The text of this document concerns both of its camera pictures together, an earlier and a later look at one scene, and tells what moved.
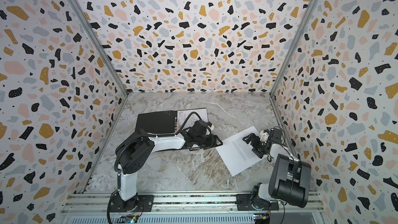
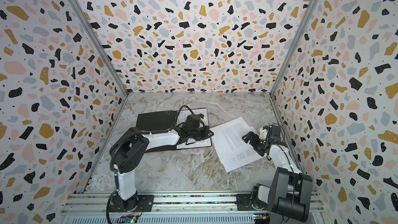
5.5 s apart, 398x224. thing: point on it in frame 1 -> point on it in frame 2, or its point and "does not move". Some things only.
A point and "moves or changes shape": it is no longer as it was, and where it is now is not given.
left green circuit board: [128, 219] does not move
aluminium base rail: [197, 209] does not move
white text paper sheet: [237, 154] moves or changes shape
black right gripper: [257, 143] does not move
